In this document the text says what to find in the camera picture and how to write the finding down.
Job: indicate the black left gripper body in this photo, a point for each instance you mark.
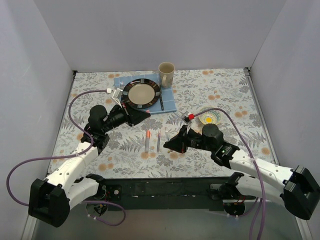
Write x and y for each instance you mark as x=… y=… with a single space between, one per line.
x=128 y=115

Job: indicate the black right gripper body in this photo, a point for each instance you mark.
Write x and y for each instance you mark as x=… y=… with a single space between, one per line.
x=185 y=139

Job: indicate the purple pen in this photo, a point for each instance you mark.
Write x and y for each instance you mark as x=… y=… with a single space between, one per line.
x=158 y=141

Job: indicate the grey marker with red tip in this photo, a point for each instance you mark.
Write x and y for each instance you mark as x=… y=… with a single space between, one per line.
x=147 y=145

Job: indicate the orange pen cap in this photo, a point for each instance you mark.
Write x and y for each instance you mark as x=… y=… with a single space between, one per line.
x=148 y=134

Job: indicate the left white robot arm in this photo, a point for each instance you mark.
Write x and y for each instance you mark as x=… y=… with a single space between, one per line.
x=52 y=198

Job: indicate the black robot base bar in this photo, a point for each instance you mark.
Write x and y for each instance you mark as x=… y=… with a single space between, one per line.
x=184 y=193

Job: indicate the dark striped rim dinner plate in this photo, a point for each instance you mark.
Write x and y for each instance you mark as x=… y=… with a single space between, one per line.
x=141 y=93

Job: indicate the yellow and blue patterned bowl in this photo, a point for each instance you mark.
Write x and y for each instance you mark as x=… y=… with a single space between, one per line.
x=210 y=117

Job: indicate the light blue checked placemat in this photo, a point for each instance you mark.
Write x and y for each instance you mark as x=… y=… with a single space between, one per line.
x=167 y=93

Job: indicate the beige floral ceramic mug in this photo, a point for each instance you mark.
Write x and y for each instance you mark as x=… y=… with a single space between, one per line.
x=166 y=73

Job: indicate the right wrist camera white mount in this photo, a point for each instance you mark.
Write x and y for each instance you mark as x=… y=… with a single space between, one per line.
x=187 y=118

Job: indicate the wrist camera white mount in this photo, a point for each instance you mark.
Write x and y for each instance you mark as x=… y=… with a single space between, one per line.
x=116 y=95
x=187 y=118

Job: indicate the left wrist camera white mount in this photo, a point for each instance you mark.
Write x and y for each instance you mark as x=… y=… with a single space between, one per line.
x=116 y=95

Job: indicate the black handled table knife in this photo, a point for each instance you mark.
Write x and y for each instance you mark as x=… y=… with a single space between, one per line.
x=161 y=100

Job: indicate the aluminium frame rail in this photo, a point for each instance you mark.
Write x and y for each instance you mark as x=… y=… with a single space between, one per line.
x=302 y=224

